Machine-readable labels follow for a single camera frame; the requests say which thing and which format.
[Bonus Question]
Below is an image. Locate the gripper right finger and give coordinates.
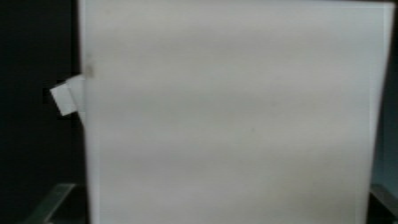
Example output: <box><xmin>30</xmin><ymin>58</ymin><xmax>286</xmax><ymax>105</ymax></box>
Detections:
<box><xmin>370</xmin><ymin>184</ymin><xmax>398</xmax><ymax>224</ymax></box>

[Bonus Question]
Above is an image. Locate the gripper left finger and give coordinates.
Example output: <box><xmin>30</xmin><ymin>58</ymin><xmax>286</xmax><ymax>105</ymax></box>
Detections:
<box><xmin>20</xmin><ymin>183</ymin><xmax>76</xmax><ymax>224</ymax></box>

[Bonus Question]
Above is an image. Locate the white cabinet body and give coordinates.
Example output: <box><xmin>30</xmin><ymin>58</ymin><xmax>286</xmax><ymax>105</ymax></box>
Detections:
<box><xmin>50</xmin><ymin>75</ymin><xmax>85</xmax><ymax>116</ymax></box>

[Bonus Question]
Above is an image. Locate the small white cabinet top box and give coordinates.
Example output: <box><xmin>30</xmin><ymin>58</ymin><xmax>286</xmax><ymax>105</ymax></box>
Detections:
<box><xmin>85</xmin><ymin>0</ymin><xmax>394</xmax><ymax>224</ymax></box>

